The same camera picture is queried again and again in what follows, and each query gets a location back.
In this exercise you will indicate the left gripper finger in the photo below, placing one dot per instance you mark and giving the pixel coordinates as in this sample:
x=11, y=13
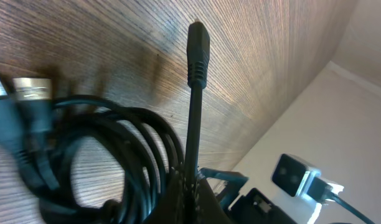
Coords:
x=184, y=202

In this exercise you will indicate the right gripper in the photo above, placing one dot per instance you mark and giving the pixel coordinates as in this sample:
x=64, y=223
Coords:
x=233, y=182

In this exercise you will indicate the black USB cable blue plug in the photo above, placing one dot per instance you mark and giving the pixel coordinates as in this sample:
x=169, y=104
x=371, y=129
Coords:
x=43, y=134

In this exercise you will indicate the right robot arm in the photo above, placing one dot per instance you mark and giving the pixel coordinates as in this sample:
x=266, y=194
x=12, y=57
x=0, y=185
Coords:
x=229, y=207

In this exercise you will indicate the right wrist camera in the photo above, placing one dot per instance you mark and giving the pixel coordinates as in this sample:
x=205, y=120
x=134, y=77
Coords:
x=300, y=179

